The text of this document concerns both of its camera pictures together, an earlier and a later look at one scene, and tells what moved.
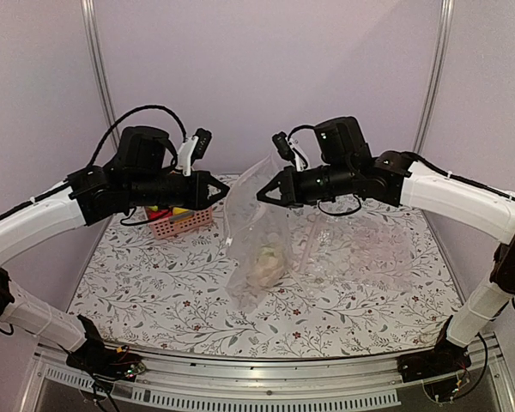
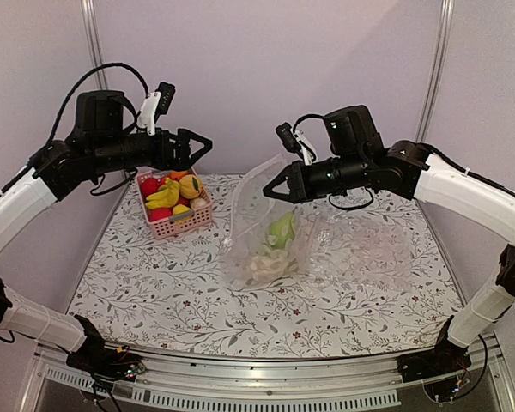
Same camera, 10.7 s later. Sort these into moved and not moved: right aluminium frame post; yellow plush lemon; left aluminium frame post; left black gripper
Moved: left black gripper
Not moved: yellow plush lemon; left aluminium frame post; right aluminium frame post
